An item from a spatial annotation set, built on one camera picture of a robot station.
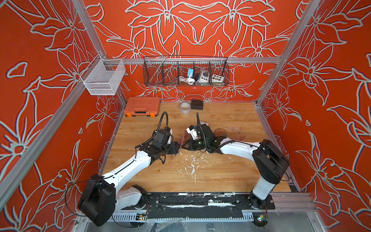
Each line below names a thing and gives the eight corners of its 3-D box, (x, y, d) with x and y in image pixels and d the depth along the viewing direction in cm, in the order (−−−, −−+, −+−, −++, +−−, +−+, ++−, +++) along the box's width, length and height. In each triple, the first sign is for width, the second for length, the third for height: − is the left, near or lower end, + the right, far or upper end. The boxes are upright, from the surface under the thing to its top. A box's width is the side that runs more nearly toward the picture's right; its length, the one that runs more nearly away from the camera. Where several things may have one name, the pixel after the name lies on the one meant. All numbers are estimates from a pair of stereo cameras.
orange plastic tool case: (124, 118, 112) (122, 113, 108) (130, 101, 124) (128, 96, 120) (157, 118, 112) (156, 113, 108) (160, 101, 124) (159, 96, 120)
